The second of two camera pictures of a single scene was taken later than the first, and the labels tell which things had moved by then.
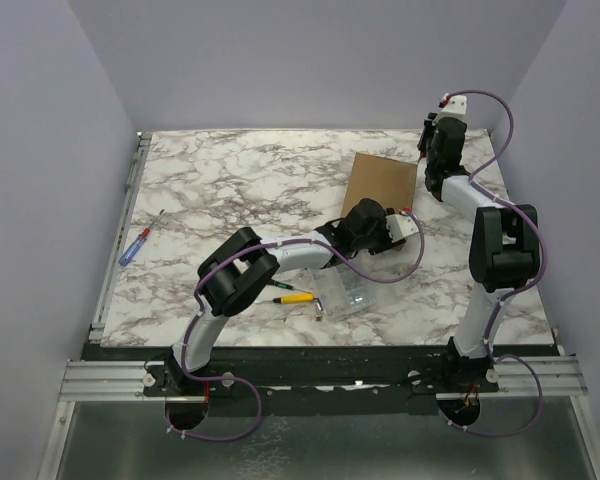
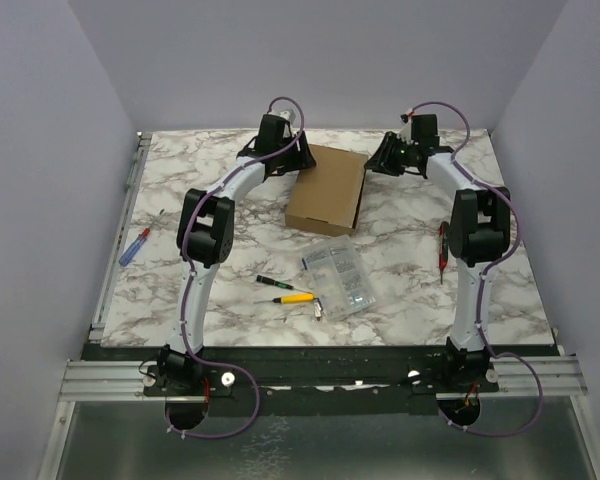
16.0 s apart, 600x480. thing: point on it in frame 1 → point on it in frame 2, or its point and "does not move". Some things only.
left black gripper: [386, 243] → [300, 159]
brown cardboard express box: [390, 181] → [326, 197]
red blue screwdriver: [134, 247] does not move
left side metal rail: [134, 179] does not move
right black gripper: [427, 138] → [385, 160]
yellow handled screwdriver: [295, 298] does not move
